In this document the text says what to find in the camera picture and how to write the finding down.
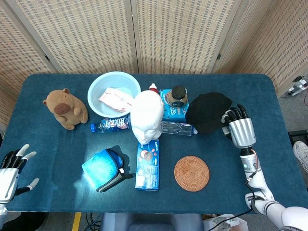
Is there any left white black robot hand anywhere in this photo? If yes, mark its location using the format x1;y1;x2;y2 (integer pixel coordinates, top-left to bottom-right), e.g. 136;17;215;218
0;143;40;206

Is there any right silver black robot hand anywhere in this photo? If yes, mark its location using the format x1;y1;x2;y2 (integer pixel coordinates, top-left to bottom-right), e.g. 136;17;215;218
221;103;256;149

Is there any black baseball cap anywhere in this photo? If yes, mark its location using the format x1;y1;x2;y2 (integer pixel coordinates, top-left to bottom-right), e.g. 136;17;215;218
185;92;233;134

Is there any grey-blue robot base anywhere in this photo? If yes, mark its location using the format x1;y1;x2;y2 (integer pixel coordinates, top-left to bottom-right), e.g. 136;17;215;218
100;212;205;231

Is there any white mannequin head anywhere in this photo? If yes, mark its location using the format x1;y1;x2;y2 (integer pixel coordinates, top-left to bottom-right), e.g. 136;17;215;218
130;90;165;145

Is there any black floor stand base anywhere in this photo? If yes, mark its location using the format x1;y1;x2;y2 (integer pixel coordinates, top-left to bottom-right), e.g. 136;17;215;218
288;129;308;145

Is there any clear white-capped water bottle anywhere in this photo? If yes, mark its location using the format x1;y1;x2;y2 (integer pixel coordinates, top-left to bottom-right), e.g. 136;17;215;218
160;121;198;137

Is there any white sneaker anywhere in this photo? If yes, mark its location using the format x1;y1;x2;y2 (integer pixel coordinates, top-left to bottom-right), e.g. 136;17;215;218
293;141;308;173

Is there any round woven rattan coaster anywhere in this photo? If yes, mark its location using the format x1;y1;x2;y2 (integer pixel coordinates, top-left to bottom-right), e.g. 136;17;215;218
174;155;210;192

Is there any blue cookie box under jar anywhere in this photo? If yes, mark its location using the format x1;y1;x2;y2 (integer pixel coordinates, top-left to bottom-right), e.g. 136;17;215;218
159;88;191;122

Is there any white power strip with plugs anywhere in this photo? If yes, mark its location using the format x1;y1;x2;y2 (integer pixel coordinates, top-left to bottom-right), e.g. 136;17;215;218
287;76;308;97

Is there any glass jar with black lid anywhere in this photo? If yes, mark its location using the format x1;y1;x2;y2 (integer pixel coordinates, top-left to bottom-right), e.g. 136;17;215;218
167;85;188;108

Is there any clear plastic cup with lid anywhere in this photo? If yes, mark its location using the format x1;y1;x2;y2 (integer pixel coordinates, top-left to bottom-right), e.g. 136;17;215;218
213;215;250;231

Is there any woven folding screen panel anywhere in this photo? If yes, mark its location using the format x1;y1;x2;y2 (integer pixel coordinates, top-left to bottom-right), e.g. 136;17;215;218
0;0;58;126
213;0;308;97
131;0;244;75
4;0;142;75

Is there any brown capybara plush toy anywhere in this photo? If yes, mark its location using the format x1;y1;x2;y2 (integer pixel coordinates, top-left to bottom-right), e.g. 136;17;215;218
42;88;89;130

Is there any long blue Oreo box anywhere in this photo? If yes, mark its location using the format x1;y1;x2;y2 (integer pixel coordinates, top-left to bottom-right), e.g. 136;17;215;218
134;139;161;191

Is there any light blue plastic basin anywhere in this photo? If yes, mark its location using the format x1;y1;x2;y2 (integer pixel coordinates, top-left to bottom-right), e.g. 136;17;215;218
87;71;142;116

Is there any pink white snack packet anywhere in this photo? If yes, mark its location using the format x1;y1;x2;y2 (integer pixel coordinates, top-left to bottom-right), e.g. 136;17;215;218
98;87;135;113

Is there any blue pouch with black strap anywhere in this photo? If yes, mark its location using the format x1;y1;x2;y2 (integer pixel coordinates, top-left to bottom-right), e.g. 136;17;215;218
81;148;137;193

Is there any bundle of blue black cables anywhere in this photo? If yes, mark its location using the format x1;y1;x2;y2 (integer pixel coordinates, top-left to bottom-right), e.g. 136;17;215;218
85;212;103;231

